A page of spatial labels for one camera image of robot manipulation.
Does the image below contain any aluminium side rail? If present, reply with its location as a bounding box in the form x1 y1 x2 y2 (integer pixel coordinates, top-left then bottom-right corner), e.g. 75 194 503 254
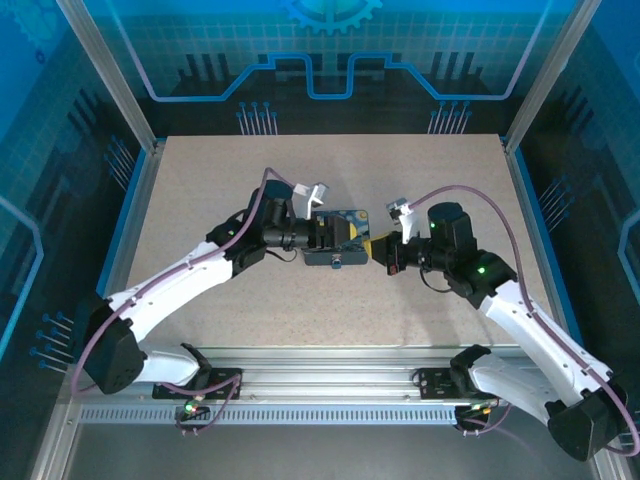
501 137 576 364
82 139 166 364

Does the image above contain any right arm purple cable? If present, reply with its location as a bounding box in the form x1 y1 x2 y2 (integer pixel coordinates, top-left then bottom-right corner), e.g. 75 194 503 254
407 184 640 456

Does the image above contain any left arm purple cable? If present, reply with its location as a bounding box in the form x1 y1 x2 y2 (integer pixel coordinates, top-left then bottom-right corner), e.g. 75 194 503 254
71 167 296 436

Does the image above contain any right controller board with LEDs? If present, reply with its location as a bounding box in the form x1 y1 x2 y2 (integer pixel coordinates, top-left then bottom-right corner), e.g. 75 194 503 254
457 399 501 419

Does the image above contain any controller board with leds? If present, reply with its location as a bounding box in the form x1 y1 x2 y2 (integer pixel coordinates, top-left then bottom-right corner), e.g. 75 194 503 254
457 399 501 419
174 398 211 419

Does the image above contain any left controller board with LEDs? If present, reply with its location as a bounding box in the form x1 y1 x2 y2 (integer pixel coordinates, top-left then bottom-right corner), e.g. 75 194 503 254
174 398 211 419

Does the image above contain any right aluminium side rail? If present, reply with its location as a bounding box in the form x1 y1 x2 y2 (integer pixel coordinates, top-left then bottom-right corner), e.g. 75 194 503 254
501 137 576 364

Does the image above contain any aluminium mounting rail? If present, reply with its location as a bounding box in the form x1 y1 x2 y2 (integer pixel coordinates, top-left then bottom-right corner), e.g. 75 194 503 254
59 344 599 404

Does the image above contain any left aluminium side rail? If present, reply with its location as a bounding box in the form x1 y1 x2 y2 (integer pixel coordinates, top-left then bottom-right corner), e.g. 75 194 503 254
82 139 166 364

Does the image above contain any slotted grey cable duct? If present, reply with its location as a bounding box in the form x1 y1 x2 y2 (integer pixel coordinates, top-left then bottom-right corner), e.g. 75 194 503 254
79 405 464 427

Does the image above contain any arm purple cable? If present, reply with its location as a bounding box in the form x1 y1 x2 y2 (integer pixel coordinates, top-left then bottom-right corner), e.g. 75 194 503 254
407 184 640 456
71 167 296 436

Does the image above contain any left aluminium frame post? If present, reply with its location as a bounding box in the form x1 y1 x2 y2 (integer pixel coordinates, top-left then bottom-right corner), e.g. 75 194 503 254
55 0 160 154

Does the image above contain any right aluminium frame post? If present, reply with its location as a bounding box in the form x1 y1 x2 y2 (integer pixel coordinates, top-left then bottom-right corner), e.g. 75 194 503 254
502 0 603 154

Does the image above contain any starry night painted tin box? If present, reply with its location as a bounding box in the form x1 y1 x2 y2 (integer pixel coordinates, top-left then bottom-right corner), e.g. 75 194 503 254
301 207 375 268

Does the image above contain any aluminium frame post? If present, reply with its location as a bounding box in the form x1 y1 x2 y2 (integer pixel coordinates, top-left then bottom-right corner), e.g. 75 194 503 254
55 0 160 154
502 0 603 154

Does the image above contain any grey metal base panel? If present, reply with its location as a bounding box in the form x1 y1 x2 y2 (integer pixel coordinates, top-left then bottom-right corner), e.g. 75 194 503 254
64 423 601 480

